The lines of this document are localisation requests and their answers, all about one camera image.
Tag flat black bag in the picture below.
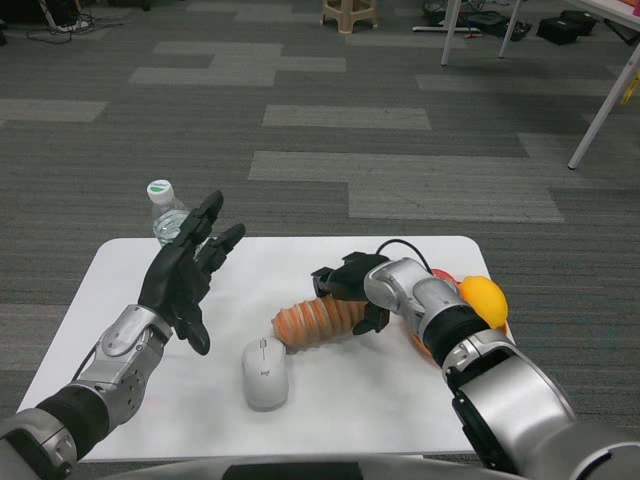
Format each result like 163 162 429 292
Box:
467 10 511 37

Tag sliced bread loaf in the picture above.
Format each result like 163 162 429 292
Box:
270 295 370 348

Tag large black bag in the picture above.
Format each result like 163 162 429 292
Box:
536 9 599 46

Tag beige plastic stool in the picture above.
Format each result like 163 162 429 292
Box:
321 0 377 35

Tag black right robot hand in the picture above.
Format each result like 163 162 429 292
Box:
310 252 391 336

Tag orange plate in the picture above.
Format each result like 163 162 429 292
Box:
405 314 514 365

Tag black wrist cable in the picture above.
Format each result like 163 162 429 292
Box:
375 239 434 274

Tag silver robot chest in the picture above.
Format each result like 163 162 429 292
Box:
99 452 501 480

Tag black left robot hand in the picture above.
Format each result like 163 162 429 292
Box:
138 189 247 356

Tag yellow lemon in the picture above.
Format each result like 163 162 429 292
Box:
459 275 509 330

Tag white computer mouse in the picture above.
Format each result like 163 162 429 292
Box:
242 336 290 413

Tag white desk with thin legs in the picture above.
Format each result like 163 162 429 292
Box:
440 0 521 67

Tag yellow strap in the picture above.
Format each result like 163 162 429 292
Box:
621 72 640 105

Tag white table legs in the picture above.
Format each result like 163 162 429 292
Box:
559 0 640 171

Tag white floor bar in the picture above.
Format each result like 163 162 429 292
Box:
412 25 481 34

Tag clear water bottle white cap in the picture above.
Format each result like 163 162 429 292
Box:
146 180 192 247

